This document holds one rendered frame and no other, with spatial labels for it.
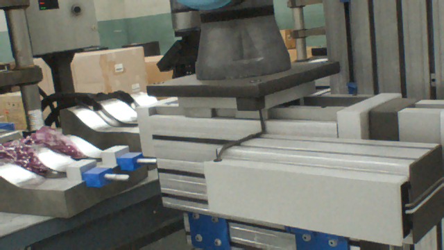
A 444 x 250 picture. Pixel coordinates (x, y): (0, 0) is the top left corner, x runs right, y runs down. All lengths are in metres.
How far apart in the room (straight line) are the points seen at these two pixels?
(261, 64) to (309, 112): 0.11
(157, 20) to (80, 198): 9.06
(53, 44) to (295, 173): 1.62
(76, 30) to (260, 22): 1.44
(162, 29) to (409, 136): 9.38
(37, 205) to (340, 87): 0.61
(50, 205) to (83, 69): 4.35
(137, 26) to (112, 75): 5.21
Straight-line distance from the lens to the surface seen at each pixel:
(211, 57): 0.84
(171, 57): 1.40
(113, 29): 10.43
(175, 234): 1.38
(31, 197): 1.13
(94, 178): 1.09
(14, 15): 1.96
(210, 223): 0.99
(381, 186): 0.59
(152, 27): 10.18
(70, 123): 1.56
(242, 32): 0.83
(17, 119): 6.72
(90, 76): 5.34
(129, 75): 5.45
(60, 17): 2.18
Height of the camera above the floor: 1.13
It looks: 11 degrees down
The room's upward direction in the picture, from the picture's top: 7 degrees counter-clockwise
